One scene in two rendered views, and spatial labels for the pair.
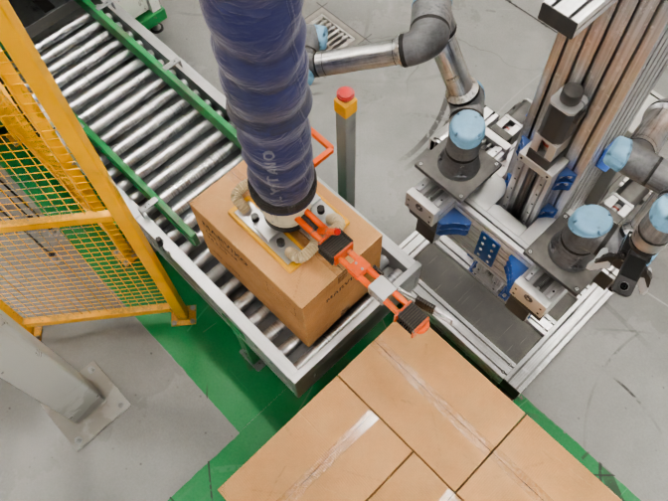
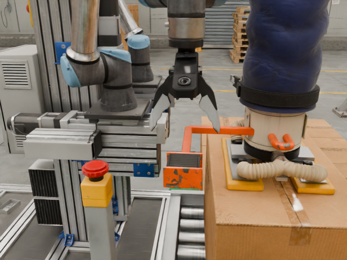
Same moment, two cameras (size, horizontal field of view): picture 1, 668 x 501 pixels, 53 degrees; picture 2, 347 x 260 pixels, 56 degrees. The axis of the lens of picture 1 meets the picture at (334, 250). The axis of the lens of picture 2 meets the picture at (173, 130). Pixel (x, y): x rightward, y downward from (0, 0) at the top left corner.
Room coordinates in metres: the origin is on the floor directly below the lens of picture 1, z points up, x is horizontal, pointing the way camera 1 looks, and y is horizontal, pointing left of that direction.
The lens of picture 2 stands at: (2.08, 0.62, 1.44)
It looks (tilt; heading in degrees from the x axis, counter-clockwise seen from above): 21 degrees down; 226
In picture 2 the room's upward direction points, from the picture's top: straight up
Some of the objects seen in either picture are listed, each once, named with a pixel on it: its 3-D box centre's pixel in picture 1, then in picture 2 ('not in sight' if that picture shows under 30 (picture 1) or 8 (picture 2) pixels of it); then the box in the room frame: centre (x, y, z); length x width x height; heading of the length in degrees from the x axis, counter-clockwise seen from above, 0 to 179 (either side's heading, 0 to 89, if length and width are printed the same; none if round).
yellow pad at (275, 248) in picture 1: (267, 231); (300, 158); (1.14, 0.23, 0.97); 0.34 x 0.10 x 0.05; 41
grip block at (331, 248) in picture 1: (335, 247); not in sight; (1.01, -0.01, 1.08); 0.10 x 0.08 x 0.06; 131
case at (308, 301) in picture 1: (288, 244); (266, 218); (1.20, 0.17, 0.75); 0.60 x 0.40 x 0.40; 43
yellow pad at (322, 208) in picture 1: (307, 199); (239, 156); (1.26, 0.09, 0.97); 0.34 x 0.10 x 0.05; 41
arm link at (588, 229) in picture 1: (588, 229); (138, 48); (0.96, -0.79, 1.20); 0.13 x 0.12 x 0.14; 50
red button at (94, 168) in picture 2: (345, 95); (95, 171); (1.69, -0.07, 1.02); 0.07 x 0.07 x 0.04
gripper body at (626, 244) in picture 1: (637, 250); not in sight; (0.69, -0.73, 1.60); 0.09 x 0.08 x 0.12; 147
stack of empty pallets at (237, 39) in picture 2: not in sight; (254, 33); (-5.56, -4.27, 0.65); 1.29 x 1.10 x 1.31; 41
